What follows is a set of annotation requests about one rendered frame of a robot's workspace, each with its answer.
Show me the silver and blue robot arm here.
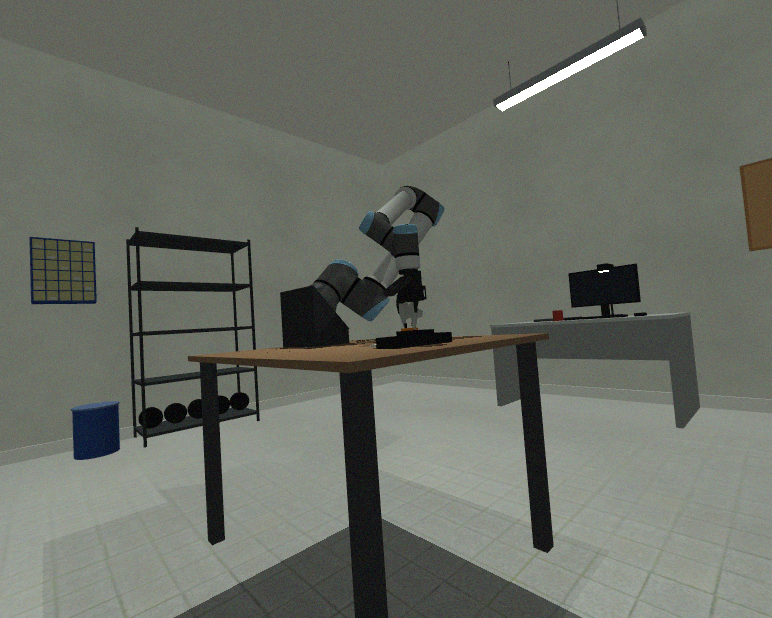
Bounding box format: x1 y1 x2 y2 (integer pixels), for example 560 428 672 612
309 186 444 321

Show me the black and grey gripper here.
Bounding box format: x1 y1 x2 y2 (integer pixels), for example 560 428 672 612
396 268 426 330

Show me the black rack of labelled bins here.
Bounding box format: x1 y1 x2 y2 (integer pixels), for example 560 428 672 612
376 329 452 349

